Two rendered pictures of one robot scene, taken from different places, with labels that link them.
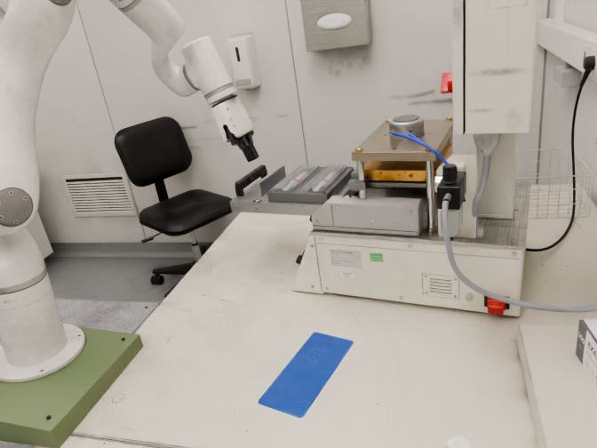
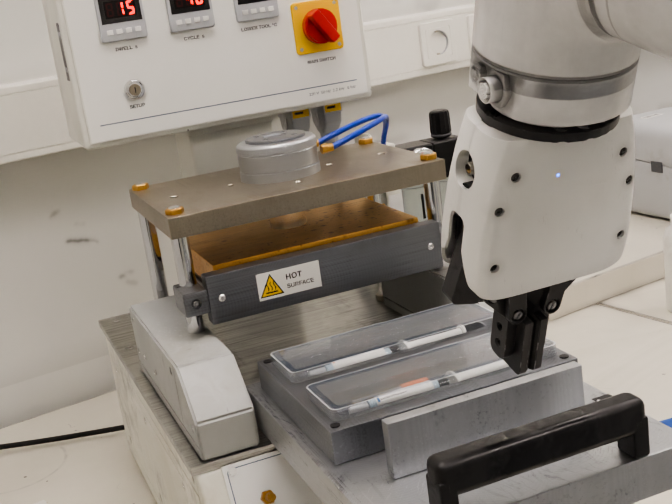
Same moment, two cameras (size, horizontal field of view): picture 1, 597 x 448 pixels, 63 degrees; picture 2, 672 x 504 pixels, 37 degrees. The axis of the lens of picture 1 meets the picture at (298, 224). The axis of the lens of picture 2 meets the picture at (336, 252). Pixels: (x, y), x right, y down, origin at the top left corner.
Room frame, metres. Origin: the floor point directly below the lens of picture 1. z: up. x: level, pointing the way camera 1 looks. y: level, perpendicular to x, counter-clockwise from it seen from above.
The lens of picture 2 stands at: (1.81, 0.41, 1.29)
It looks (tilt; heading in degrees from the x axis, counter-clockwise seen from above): 15 degrees down; 222
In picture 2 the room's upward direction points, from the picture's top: 8 degrees counter-clockwise
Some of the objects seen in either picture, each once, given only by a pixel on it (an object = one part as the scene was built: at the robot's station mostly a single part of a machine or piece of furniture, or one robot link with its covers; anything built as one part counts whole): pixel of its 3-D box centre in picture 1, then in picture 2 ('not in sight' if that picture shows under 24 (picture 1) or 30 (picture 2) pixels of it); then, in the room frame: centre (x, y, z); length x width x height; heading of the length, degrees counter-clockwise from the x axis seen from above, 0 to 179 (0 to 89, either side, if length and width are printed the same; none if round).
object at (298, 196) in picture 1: (312, 183); (410, 373); (1.22, -0.05, 0.98); 0.20 x 0.17 x 0.03; 152
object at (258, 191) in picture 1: (297, 187); (440, 407); (1.24, -0.01, 0.97); 0.30 x 0.22 x 0.08; 62
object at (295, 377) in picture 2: (326, 180); (386, 346); (1.20, -0.09, 0.99); 0.18 x 0.06 x 0.02; 152
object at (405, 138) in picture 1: (418, 148); (293, 191); (1.07, -0.30, 1.08); 0.31 x 0.24 x 0.13; 152
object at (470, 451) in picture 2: (251, 180); (540, 454); (1.31, 0.11, 0.99); 0.15 x 0.02 x 0.04; 152
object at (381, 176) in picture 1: (406, 153); (295, 215); (1.09, -0.27, 1.07); 0.22 x 0.17 x 0.10; 152
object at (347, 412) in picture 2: (297, 180); (433, 378); (1.24, -0.01, 0.99); 0.18 x 0.06 x 0.02; 152
